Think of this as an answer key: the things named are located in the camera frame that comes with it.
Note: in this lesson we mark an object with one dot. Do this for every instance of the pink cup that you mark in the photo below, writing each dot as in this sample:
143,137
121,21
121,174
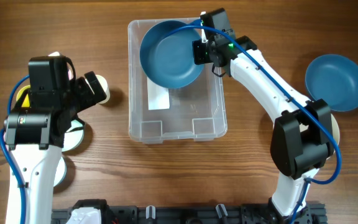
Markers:
70,75

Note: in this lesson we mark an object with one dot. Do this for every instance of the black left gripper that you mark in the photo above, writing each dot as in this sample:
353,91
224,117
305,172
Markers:
95,86

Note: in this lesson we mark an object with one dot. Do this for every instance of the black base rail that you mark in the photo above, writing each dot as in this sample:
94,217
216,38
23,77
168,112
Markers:
246,213

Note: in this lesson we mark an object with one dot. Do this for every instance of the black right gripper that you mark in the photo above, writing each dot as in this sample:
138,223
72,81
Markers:
198,53

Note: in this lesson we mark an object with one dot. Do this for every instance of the white label in container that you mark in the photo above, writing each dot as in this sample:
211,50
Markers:
158,97

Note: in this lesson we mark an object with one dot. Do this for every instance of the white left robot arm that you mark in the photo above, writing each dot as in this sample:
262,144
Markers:
33,138

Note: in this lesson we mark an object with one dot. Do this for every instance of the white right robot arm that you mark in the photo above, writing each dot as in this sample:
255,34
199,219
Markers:
302,139

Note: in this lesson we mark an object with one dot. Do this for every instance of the clear plastic storage container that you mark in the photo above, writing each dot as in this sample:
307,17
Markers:
197,111

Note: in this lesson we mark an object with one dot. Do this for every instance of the cream plate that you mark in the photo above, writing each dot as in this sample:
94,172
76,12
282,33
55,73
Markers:
335,129

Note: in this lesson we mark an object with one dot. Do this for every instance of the yellow cup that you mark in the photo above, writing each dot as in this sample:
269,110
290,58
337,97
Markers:
24,92

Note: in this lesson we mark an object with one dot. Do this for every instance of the blue plate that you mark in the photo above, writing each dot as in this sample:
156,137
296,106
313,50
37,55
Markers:
167,59
334,79

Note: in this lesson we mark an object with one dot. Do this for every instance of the pink bowl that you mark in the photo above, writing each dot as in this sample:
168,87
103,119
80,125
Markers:
54,54

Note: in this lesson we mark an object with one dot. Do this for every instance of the cream cup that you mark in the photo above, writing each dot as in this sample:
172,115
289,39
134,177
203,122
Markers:
105,87

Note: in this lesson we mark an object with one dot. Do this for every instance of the light blue bowl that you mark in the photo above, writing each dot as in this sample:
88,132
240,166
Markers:
60,172

